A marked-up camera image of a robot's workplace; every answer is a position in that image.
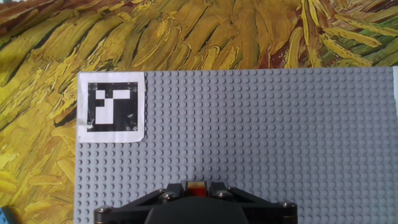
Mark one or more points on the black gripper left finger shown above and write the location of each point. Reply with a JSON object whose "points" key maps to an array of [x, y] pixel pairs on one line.
{"points": [[140, 207]]}

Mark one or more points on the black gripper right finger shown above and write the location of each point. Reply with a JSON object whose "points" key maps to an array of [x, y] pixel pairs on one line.
{"points": [[258, 208]]}

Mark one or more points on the red Lego brick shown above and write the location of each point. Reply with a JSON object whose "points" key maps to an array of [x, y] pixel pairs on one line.
{"points": [[196, 191]]}

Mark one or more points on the tan Lego brick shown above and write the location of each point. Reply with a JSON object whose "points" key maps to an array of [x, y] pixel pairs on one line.
{"points": [[196, 183]]}

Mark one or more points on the grey Lego baseplate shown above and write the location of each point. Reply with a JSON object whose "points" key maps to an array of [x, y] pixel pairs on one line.
{"points": [[248, 124]]}

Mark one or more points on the blue Lego brick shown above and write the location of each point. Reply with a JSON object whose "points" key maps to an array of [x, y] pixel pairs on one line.
{"points": [[2, 216]]}

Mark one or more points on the black white ArUco marker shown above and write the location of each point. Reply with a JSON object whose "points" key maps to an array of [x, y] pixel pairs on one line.
{"points": [[395, 84], [111, 107]]}

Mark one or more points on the painted blue yellow cloth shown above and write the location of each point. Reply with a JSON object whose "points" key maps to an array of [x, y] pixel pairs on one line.
{"points": [[186, 31]]}

